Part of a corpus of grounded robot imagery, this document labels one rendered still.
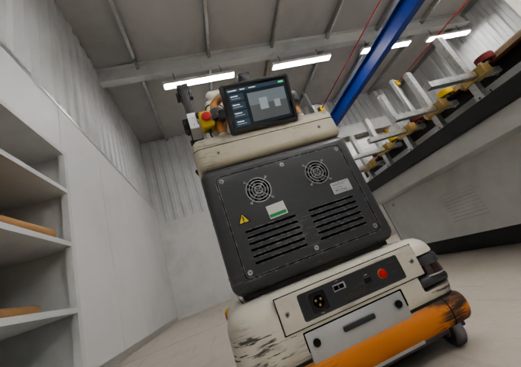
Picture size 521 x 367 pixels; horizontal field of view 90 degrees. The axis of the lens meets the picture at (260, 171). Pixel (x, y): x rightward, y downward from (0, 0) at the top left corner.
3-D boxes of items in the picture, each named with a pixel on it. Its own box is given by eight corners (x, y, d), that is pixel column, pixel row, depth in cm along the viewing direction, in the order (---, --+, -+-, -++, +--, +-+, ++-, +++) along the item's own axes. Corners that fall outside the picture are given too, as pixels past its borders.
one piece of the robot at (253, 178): (423, 275, 77) (310, 67, 106) (250, 354, 64) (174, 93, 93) (368, 278, 108) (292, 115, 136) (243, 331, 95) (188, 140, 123)
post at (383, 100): (416, 153, 164) (379, 94, 181) (412, 155, 167) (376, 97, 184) (421, 151, 165) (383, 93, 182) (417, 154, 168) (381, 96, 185)
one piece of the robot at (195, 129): (200, 126, 136) (194, 112, 142) (191, 129, 135) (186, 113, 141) (202, 139, 145) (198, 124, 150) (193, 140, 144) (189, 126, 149)
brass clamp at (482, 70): (485, 71, 116) (478, 64, 118) (460, 92, 128) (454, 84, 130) (495, 69, 118) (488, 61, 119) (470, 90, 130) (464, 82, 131)
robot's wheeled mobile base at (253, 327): (487, 321, 66) (432, 228, 75) (253, 449, 52) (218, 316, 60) (363, 303, 128) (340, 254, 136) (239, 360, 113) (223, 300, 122)
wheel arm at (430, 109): (398, 121, 135) (394, 114, 137) (394, 124, 138) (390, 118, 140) (460, 104, 146) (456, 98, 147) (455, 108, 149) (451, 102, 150)
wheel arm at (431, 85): (433, 88, 112) (427, 80, 114) (427, 93, 116) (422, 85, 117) (504, 70, 123) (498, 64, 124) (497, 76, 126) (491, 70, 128)
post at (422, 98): (451, 138, 140) (405, 71, 157) (446, 141, 143) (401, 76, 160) (457, 136, 141) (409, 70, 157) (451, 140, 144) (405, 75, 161)
